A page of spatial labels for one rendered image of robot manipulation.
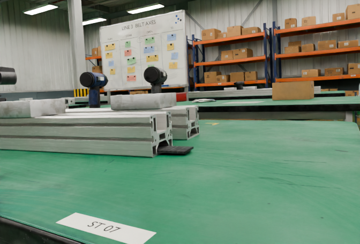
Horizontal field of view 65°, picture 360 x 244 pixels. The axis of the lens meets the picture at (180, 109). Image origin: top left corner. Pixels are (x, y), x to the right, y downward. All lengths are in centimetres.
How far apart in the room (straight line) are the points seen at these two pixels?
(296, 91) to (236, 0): 965
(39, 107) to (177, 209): 53
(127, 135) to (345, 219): 41
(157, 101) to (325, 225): 54
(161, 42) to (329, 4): 813
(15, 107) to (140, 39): 349
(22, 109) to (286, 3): 1099
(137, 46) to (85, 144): 361
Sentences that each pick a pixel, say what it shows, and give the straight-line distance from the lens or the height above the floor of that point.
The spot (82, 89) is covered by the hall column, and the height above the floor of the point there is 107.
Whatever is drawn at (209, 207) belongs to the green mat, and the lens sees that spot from 33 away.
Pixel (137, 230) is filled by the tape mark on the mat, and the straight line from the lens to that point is 30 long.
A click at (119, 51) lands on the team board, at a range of 442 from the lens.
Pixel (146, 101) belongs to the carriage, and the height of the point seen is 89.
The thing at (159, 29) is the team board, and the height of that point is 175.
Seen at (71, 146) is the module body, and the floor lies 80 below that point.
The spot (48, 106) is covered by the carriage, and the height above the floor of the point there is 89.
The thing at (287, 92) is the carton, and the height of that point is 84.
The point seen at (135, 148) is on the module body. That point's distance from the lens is 59.
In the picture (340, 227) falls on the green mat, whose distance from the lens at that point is 31.
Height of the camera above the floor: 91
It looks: 4 degrees down
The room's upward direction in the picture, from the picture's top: 3 degrees counter-clockwise
